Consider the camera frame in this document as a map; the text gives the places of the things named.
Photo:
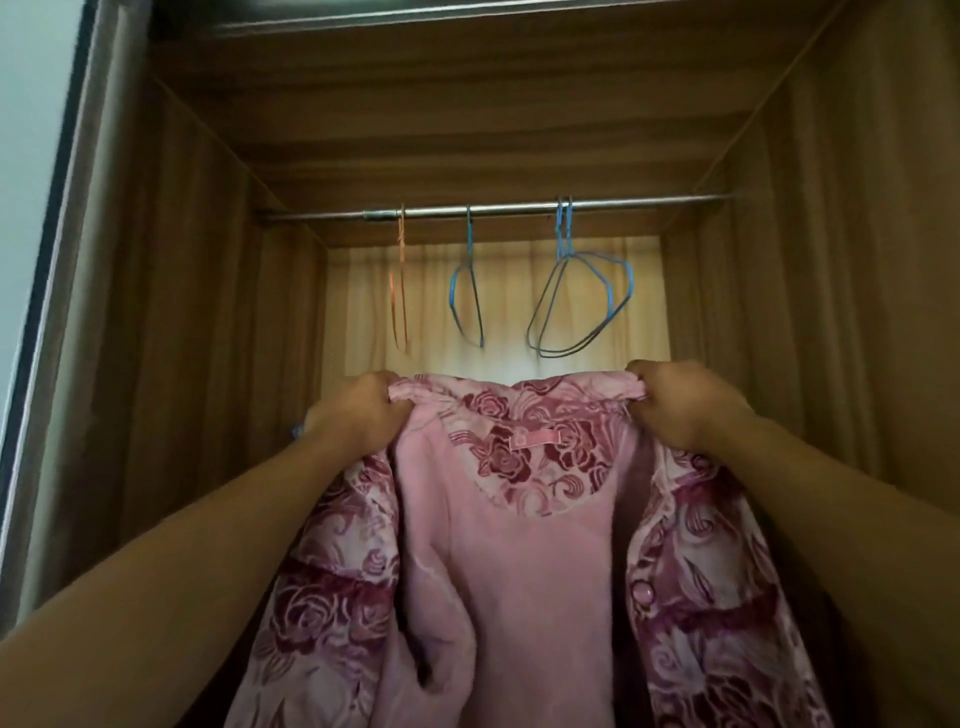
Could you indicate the person's right hand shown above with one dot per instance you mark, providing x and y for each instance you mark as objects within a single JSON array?
[{"x": 690, "y": 405}]

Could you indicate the person's left hand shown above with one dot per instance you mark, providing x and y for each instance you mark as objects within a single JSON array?
[{"x": 360, "y": 412}]

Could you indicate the pink floral jacket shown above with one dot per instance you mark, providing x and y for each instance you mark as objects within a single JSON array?
[{"x": 525, "y": 562}]

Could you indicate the wooden wardrobe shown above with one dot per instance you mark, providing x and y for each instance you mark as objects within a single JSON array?
[{"x": 487, "y": 112}]

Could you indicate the white sliding wardrobe door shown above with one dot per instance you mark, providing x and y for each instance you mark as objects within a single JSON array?
[{"x": 30, "y": 187}]

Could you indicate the person's right forearm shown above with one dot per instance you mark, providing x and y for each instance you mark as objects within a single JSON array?
[{"x": 847, "y": 540}]

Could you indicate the person's left forearm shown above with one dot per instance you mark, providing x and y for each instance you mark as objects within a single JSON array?
[{"x": 165, "y": 577}]

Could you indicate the metal closet rod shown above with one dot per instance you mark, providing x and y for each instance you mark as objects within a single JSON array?
[{"x": 510, "y": 208}]

